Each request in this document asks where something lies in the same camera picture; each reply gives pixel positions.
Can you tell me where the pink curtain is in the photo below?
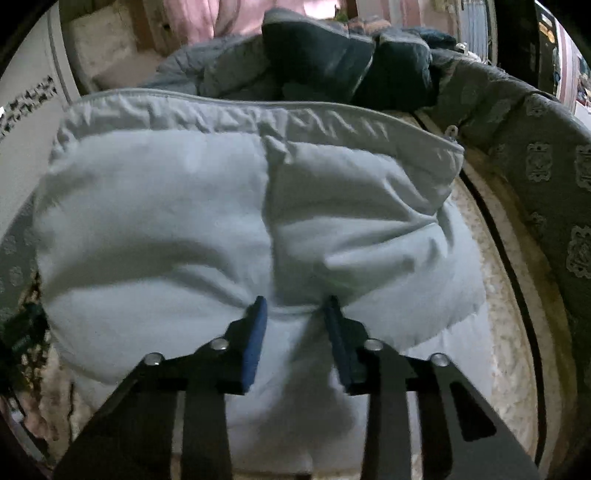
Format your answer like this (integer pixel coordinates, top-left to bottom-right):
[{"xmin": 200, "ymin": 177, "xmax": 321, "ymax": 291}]
[{"xmin": 175, "ymin": 0, "xmax": 446, "ymax": 40}]

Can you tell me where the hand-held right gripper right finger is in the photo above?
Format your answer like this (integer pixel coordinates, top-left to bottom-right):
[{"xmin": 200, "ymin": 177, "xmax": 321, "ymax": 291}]
[{"xmin": 322, "ymin": 295, "xmax": 542, "ymax": 480}]

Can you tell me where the dark cabinet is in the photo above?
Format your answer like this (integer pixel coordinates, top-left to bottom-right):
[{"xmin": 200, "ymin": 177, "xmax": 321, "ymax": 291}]
[{"xmin": 492, "ymin": 0, "xmax": 561, "ymax": 100}]

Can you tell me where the white panel with black print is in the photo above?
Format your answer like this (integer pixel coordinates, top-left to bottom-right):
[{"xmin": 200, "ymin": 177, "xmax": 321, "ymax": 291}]
[{"xmin": 0, "ymin": 0, "xmax": 86, "ymax": 241}]

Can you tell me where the dark teal garment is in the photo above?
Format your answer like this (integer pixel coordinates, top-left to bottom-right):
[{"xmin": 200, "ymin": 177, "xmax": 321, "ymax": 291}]
[{"xmin": 261, "ymin": 9, "xmax": 460, "ymax": 112}]

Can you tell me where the beige fluffy cushion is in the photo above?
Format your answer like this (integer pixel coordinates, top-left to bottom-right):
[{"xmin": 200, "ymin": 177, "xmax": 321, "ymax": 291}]
[{"xmin": 62, "ymin": 14, "xmax": 164, "ymax": 93}]

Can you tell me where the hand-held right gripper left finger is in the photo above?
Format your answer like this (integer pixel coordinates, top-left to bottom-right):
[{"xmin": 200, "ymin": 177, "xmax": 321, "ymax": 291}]
[{"xmin": 53, "ymin": 296, "xmax": 269, "ymax": 480}]

